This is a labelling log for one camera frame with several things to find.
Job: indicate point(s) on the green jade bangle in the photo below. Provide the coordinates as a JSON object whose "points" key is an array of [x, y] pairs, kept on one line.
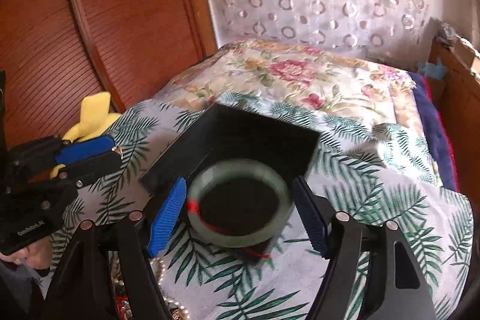
{"points": [[238, 203]]}

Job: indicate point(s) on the blue blanket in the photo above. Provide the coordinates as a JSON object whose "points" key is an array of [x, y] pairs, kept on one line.
{"points": [[438, 143]]}

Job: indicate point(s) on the wooden headboard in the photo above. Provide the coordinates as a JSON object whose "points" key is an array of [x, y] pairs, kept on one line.
{"points": [[56, 52]]}

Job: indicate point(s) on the wooden side cabinet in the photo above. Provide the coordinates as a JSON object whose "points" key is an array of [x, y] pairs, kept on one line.
{"points": [[457, 98]]}

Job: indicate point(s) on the black jewelry box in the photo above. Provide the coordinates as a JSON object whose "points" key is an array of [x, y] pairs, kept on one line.
{"points": [[222, 133]]}

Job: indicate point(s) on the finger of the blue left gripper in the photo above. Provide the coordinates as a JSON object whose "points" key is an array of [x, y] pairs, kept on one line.
{"points": [[77, 152]]}

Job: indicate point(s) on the person's left hand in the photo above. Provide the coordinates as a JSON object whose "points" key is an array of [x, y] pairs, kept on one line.
{"points": [[37, 255]]}

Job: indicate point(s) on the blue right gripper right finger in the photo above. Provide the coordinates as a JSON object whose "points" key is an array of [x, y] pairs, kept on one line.
{"points": [[308, 206]]}

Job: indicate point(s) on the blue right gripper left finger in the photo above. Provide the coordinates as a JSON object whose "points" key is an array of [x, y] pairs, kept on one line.
{"points": [[165, 218]]}

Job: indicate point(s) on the yellow plush toy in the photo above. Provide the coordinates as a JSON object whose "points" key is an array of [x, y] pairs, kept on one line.
{"points": [[95, 118]]}

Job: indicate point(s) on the palm leaf bedspread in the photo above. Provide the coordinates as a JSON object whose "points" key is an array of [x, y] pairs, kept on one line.
{"points": [[400, 244]]}

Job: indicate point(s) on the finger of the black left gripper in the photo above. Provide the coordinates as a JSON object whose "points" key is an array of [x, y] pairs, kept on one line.
{"points": [[89, 170]]}

